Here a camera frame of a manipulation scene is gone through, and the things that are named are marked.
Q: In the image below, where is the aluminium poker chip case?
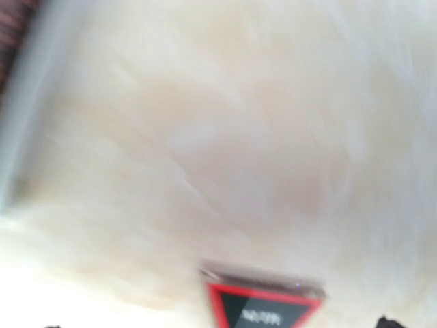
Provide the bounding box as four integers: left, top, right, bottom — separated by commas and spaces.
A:
0, 0, 86, 213

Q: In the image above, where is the black pink triangular button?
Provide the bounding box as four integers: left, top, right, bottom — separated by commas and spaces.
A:
199, 261, 327, 328

